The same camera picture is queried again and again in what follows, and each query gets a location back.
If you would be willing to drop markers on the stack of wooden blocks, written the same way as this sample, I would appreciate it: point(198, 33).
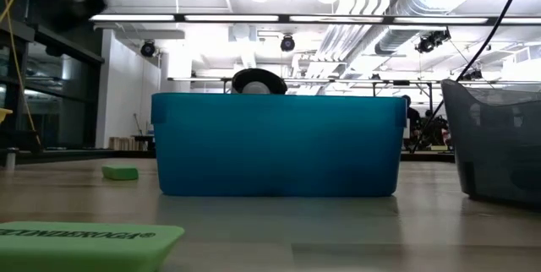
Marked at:
point(127, 143)

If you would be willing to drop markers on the long ceiling light bar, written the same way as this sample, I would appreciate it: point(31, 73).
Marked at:
point(232, 17)

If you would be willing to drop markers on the green Ticonderoga eraser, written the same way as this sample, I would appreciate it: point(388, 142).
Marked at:
point(120, 173)
point(84, 251)

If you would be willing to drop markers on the white spot lamp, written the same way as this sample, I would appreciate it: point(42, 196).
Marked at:
point(258, 78)

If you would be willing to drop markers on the blue plastic bin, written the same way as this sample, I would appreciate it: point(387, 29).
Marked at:
point(274, 145)

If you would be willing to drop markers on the black ceiling spotlight cluster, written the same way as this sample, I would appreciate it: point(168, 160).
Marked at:
point(433, 39)

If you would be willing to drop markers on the grey translucent plastic bin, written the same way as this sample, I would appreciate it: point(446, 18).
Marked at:
point(498, 149)

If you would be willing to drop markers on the black table edge rail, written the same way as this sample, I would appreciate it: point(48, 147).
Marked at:
point(84, 154)

